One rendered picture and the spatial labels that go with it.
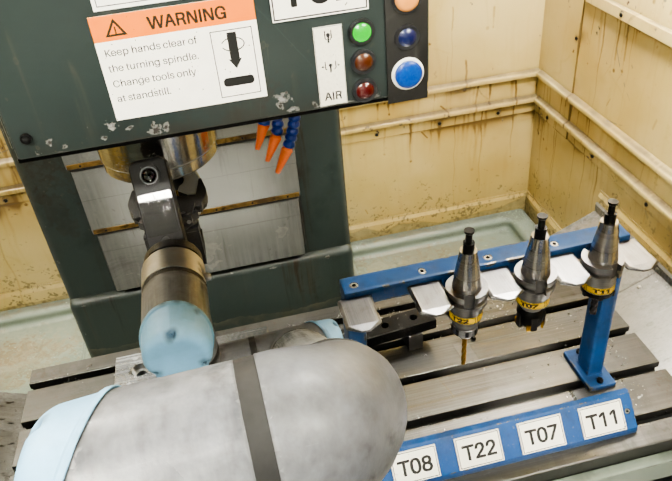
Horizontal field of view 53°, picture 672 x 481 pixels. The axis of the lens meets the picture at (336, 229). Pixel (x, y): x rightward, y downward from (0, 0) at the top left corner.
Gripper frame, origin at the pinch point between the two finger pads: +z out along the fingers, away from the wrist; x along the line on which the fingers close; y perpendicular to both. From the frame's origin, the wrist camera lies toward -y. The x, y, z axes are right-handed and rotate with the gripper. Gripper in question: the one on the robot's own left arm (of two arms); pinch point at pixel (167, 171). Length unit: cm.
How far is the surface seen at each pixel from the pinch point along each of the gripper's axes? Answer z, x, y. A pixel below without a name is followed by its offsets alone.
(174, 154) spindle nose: -8.6, 2.4, -7.1
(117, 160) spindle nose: -7.3, -4.8, -7.0
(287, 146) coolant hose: -4.9, 17.2, -3.3
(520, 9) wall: 81, 93, 16
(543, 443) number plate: -26, 51, 49
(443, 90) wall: 79, 71, 35
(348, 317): -16.5, 21.5, 19.8
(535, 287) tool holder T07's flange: -19, 49, 20
